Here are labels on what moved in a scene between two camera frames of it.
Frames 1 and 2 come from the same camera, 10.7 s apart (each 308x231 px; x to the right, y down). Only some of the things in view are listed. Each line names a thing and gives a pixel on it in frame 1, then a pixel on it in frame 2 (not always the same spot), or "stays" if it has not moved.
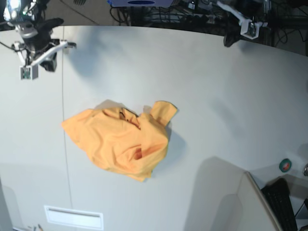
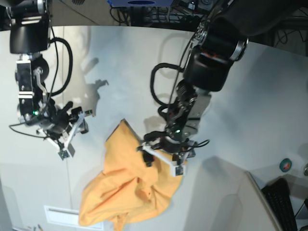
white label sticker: (74, 217) stays
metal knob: (305, 170) stays
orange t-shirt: (132, 145) -> (126, 188)
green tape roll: (285, 165) stays
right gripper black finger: (230, 38) -> (158, 140)
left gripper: (36, 36) -> (55, 121)
